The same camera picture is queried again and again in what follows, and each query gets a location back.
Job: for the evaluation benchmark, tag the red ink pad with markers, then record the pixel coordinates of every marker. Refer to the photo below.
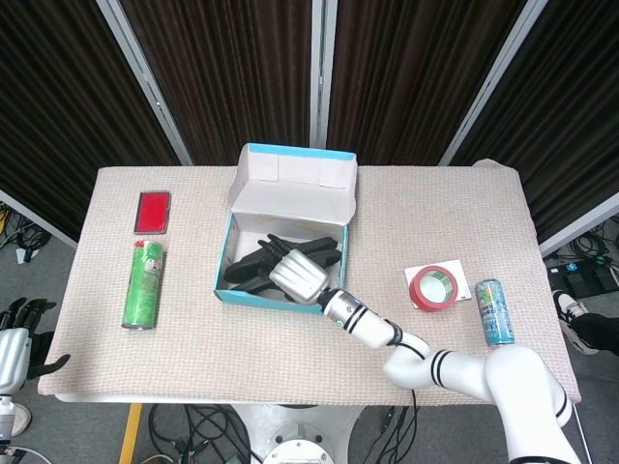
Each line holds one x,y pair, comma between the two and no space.
152,212

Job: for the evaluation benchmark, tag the blue green drink can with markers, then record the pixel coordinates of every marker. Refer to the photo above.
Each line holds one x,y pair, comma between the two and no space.
493,314

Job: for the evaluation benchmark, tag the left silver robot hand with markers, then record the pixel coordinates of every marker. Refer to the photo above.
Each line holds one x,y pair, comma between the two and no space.
12,357

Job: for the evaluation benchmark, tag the person leg black trousers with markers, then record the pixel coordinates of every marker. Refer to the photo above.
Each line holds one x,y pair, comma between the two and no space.
597,331

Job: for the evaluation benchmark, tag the white partition frame post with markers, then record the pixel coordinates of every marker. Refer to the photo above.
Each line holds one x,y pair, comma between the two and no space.
321,72
493,77
145,77

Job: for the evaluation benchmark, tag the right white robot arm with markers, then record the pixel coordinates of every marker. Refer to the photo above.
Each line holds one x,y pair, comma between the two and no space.
512,382

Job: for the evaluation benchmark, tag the black white sneaker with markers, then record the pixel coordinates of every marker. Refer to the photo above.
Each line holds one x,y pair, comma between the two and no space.
568,302

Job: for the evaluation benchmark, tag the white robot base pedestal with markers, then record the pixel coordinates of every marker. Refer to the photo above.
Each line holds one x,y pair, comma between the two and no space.
300,444

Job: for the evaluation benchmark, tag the white partition base rail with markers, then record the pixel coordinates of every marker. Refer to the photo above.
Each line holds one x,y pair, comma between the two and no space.
38,217
580,227

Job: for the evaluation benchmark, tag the blue shoe box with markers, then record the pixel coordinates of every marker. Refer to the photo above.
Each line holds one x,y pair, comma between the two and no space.
290,198

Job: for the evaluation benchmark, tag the dark ribbed partition panel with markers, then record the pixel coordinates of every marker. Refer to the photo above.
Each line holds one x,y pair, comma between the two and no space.
232,72
570,121
411,72
58,106

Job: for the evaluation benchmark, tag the red tape roll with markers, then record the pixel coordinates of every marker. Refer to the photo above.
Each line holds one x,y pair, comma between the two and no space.
415,292

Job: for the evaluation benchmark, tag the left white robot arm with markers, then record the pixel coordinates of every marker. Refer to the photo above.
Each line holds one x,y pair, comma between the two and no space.
6,415

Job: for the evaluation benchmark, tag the beige waffle tablecloth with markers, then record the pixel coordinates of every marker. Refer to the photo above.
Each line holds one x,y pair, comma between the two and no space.
290,353

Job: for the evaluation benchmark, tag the white card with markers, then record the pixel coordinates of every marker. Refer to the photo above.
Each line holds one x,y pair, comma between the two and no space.
460,273

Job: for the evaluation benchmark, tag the yellow floor tape strip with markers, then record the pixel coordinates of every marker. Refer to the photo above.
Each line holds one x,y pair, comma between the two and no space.
130,435

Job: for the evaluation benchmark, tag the green chips canister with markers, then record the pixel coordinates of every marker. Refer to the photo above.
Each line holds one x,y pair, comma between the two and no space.
143,290

